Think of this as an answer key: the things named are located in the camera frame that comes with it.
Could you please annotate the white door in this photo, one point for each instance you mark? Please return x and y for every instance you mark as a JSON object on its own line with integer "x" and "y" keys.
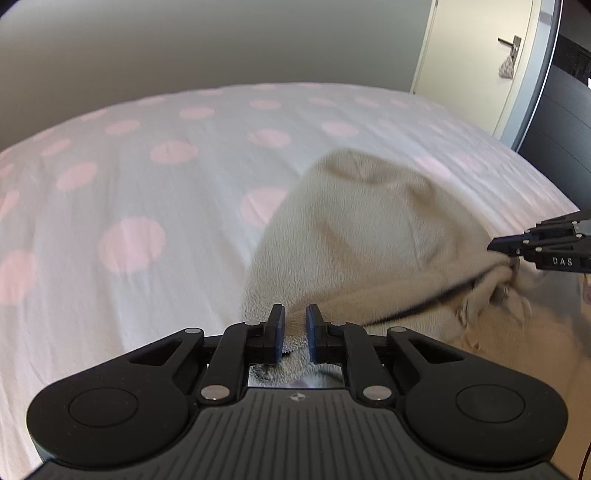
{"x": 461, "y": 55}

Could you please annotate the grey hanging pouch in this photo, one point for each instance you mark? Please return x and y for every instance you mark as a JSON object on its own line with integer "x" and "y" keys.
{"x": 507, "y": 67}

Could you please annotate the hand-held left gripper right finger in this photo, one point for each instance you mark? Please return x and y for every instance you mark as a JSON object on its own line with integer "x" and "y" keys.
{"x": 314, "y": 332}

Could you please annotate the beige fleece garment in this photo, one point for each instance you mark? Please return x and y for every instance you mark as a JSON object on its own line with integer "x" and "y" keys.
{"x": 369, "y": 230}

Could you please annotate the pink polka dot bed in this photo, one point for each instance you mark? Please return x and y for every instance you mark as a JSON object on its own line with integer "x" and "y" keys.
{"x": 138, "y": 161}

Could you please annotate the grey door frame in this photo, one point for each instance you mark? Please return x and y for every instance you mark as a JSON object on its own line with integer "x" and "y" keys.
{"x": 531, "y": 92}

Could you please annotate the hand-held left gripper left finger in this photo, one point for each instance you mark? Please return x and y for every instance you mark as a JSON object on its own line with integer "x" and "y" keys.
{"x": 277, "y": 332}

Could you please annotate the dark wardrobe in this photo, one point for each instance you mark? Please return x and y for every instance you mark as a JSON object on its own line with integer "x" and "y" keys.
{"x": 568, "y": 138}

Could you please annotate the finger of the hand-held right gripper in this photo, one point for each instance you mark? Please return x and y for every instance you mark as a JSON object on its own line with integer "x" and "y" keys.
{"x": 556, "y": 224}
{"x": 508, "y": 244}

